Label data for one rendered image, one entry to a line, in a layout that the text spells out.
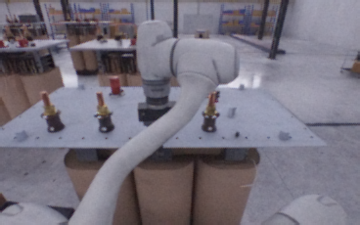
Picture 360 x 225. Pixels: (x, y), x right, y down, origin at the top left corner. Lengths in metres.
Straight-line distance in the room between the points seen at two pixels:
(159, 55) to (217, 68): 0.15
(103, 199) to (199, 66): 0.37
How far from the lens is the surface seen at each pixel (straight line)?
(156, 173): 1.16
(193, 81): 0.43
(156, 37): 0.50
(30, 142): 1.11
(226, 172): 1.20
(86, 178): 1.31
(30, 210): 0.64
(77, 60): 7.11
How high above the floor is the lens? 1.90
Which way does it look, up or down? 28 degrees down
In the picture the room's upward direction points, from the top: 1 degrees clockwise
